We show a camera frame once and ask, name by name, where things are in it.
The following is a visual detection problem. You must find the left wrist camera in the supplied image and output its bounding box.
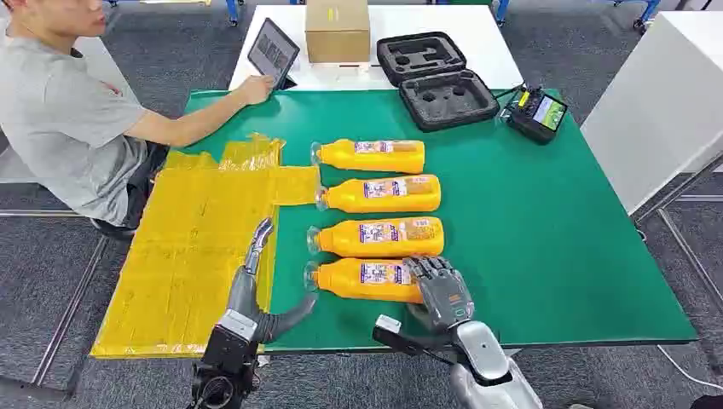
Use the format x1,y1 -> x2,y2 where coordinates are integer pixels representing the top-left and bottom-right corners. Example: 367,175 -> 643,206
217,308 -> 259,343

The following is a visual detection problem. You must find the black controller cable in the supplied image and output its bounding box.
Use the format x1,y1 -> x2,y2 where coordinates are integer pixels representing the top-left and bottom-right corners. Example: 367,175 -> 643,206
494,83 -> 526,103

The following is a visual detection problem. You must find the white floor cable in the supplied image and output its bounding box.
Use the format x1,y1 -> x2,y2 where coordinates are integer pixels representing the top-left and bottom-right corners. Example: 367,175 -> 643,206
657,345 -> 723,392

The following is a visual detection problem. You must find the white side table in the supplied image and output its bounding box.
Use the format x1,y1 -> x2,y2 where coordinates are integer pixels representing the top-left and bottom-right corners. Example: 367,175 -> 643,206
580,9 -> 723,218

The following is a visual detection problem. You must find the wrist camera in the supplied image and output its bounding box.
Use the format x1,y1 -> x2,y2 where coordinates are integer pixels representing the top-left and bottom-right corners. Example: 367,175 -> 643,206
217,308 -> 259,343
371,314 -> 456,366

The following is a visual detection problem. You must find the yellow sheet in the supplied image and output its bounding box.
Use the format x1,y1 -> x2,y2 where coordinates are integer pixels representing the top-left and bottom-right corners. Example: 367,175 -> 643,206
90,133 -> 322,360

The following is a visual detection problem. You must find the black controller with screen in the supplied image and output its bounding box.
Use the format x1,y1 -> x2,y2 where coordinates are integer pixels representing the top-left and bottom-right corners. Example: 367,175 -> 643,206
506,85 -> 569,146

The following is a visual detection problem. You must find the white table behind person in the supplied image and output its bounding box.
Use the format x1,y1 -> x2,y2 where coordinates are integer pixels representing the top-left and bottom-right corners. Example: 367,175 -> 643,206
0,16 -> 142,185

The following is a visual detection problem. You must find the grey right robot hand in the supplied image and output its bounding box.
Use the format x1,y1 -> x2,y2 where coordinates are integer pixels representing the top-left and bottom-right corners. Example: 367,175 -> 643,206
402,255 -> 477,335

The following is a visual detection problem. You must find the white table with case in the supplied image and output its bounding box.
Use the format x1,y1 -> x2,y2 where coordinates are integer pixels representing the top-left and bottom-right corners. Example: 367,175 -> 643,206
228,4 -> 524,93

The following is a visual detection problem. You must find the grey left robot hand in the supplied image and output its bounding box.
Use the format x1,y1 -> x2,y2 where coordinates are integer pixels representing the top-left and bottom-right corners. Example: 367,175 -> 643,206
224,217 -> 319,343

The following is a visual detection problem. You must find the black foam-lined case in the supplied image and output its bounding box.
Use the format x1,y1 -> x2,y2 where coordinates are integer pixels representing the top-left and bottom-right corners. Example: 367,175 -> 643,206
376,31 -> 501,133

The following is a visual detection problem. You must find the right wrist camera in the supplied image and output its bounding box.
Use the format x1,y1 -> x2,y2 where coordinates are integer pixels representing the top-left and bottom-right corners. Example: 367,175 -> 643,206
371,314 -> 456,366

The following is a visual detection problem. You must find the orange drink bottle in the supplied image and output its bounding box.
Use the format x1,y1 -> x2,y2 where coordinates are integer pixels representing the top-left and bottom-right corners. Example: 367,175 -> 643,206
303,257 -> 425,305
309,138 -> 426,175
315,174 -> 442,215
306,216 -> 446,259

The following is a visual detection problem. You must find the person's hand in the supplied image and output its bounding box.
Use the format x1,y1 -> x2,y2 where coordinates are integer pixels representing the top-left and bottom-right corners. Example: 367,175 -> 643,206
234,74 -> 276,107

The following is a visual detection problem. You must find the brown cardboard box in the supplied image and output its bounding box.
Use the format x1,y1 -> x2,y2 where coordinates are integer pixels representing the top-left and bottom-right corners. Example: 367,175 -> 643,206
304,0 -> 372,64

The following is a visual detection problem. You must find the black tablet on stand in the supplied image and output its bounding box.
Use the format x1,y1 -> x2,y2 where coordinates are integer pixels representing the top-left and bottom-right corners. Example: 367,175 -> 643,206
247,17 -> 301,91

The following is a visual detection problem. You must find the green mat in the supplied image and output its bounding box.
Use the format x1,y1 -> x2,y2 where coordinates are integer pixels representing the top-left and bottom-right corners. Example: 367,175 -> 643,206
183,88 -> 698,354

